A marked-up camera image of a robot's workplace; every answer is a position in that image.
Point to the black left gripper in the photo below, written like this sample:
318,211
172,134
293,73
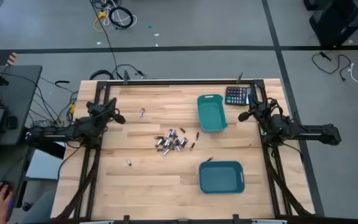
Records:
98,109

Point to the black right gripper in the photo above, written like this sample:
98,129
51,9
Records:
261,112

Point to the light teal plastic bin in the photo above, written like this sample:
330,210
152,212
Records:
211,113

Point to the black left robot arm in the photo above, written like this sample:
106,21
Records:
57,133

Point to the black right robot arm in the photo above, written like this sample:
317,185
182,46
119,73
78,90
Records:
309,130

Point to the black desk calculator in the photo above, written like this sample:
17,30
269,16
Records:
235,96

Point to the yellow plug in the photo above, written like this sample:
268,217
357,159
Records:
72,109

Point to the silver and black battery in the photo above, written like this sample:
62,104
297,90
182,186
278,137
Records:
184,142

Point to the dark blue-teal plastic bin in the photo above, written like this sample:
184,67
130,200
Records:
221,177

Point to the white board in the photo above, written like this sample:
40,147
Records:
45,165

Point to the grey desk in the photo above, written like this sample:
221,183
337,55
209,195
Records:
23,93

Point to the small black desk device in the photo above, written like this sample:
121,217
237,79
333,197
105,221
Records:
11,122

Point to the black cabinet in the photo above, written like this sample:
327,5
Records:
337,21

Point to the white light bar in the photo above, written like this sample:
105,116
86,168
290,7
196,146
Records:
269,221

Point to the black caster wheel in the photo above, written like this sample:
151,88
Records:
26,206

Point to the black computer mouse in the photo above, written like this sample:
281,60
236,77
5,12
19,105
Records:
7,188

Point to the black frame clamp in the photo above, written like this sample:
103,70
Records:
125,77
126,218
235,218
239,77

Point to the black aluminium table frame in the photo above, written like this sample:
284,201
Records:
179,82

